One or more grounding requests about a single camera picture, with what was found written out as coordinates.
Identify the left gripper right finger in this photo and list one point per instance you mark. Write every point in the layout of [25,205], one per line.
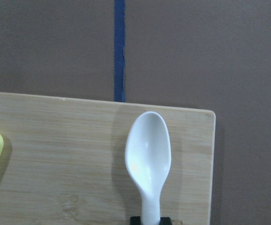
[165,221]

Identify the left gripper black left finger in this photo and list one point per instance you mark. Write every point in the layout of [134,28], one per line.
[135,220]

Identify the white plastic spoon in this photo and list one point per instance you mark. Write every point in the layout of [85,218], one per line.
[148,162]

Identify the bamboo cutting board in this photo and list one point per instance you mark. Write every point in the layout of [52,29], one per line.
[63,162]

